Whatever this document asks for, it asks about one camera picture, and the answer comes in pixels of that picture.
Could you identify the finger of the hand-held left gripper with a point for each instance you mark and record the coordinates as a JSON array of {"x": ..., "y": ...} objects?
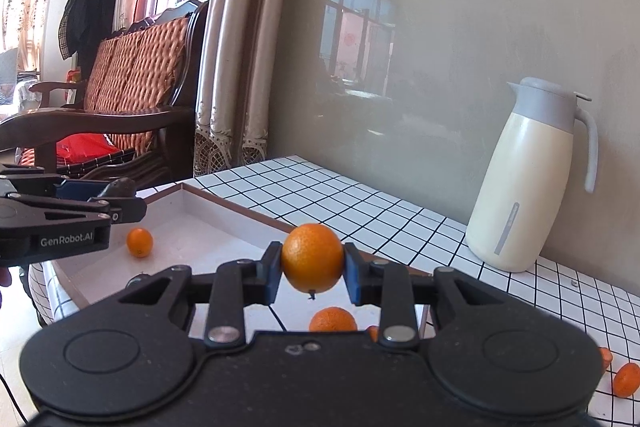
[
  {"x": 127, "y": 209},
  {"x": 75, "y": 189}
]

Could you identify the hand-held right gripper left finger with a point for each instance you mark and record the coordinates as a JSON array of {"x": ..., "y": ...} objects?
[{"x": 272, "y": 274}]

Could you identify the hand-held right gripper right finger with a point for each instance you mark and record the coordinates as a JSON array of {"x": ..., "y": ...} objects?
[{"x": 354, "y": 277}]

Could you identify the small orange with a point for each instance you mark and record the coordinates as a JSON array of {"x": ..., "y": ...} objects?
[{"x": 139, "y": 242}]

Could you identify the large orange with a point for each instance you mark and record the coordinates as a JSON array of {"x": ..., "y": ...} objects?
[{"x": 312, "y": 258}]

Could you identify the brown cardboard box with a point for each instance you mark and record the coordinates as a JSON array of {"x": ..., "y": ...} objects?
[{"x": 200, "y": 247}]

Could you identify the orange carrot piece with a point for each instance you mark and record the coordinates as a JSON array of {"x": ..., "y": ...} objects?
[{"x": 606, "y": 358}]

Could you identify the dark striped seat mat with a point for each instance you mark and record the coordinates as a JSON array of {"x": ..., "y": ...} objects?
[{"x": 100, "y": 165}]

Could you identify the red plastic bag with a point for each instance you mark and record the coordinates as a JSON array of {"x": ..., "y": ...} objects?
[{"x": 85, "y": 147}]

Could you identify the black-and-white checked tablecloth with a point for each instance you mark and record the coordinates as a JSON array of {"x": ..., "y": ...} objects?
[{"x": 400, "y": 217}]

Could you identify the wooden sofa with orange cushions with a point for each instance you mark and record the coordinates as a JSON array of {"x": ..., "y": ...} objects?
[{"x": 135, "y": 72}]

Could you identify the dark hanging coat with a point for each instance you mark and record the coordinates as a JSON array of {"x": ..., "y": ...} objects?
[{"x": 97, "y": 12}]

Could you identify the cream thermos jug grey lid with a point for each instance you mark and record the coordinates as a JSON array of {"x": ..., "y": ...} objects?
[{"x": 520, "y": 187}]

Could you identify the beige embroidered curtain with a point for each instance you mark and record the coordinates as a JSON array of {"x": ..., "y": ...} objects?
[{"x": 240, "y": 57}]

